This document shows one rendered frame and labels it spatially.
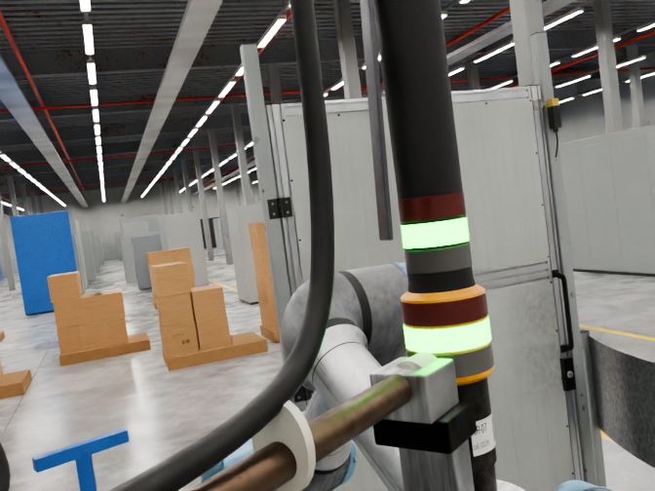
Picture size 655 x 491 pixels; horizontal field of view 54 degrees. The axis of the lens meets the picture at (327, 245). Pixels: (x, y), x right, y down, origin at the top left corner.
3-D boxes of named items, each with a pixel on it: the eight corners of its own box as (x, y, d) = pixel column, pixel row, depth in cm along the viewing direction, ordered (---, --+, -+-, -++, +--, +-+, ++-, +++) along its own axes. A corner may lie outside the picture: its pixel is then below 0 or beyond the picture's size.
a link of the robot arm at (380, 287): (250, 459, 119) (332, 251, 84) (320, 438, 127) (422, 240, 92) (274, 519, 112) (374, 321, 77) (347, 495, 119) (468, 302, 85)
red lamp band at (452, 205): (448, 218, 30) (445, 193, 30) (388, 225, 32) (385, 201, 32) (477, 212, 33) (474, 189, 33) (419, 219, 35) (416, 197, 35)
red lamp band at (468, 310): (467, 327, 30) (464, 301, 30) (387, 327, 32) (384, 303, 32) (501, 309, 33) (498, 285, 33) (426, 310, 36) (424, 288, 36)
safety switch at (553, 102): (546, 159, 244) (539, 97, 243) (539, 160, 248) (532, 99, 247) (564, 157, 247) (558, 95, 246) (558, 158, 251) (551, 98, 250)
